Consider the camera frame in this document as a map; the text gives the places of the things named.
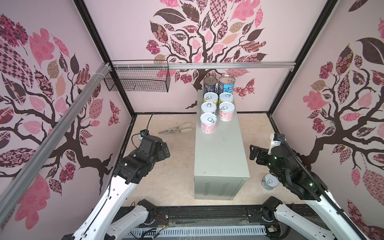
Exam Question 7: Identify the metal tongs cream tips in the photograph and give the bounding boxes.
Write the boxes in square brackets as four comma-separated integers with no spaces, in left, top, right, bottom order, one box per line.
[158,122,193,135]

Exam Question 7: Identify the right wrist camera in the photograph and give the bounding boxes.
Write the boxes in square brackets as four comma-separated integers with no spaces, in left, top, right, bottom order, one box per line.
[268,133,285,155]

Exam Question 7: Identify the small yellow can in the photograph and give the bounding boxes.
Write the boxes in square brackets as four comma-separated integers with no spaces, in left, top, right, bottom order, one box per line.
[204,92,219,105]

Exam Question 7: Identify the aluminium rail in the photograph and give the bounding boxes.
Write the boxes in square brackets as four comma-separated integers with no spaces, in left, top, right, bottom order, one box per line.
[113,62,296,70]
[1,63,111,224]

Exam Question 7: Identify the teal short can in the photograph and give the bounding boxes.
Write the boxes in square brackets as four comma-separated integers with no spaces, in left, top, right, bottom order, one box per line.
[201,102,217,114]
[262,174,279,191]

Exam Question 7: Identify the grey metal cabinet counter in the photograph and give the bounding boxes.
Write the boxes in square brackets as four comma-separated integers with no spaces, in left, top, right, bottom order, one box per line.
[194,90,250,201]

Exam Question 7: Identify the white slotted cable duct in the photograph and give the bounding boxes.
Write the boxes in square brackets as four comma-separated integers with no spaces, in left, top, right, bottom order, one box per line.
[127,226,267,240]

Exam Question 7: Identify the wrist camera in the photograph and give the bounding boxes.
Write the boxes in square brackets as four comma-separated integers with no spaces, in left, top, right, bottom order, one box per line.
[268,133,285,155]
[139,129,150,141]

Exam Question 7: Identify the black wire basket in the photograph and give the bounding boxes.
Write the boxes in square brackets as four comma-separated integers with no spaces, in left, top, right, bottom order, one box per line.
[104,60,171,93]

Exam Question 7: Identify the dark navy tall can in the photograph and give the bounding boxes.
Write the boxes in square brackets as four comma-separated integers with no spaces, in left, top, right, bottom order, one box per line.
[204,76,218,94]

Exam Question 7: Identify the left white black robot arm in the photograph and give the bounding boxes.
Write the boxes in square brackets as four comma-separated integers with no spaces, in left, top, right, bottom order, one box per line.
[63,135,170,240]

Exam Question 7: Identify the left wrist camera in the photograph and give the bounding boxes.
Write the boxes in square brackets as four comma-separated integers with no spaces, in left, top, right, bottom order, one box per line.
[139,129,150,141]

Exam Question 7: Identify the aluminium rail left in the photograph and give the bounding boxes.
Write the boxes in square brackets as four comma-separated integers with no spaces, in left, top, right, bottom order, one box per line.
[1,63,111,224]

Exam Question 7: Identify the green short can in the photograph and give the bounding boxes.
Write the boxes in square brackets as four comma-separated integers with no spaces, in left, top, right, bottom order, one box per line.
[219,93,234,105]

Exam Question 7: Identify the pink short can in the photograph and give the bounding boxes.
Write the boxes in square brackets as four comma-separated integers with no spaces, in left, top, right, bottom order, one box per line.
[219,102,236,122]
[200,113,217,134]

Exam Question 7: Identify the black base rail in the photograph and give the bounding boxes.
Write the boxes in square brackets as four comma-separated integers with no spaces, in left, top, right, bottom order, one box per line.
[115,204,315,240]

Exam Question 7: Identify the blue chicken noodle soup can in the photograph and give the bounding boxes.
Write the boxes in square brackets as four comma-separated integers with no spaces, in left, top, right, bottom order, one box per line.
[217,75,236,95]

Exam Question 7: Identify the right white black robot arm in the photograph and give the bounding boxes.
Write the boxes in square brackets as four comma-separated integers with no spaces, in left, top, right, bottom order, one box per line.
[250,138,368,240]

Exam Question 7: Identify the aluminium rail back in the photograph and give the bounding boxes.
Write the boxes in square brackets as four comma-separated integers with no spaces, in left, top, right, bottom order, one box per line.
[113,62,296,70]

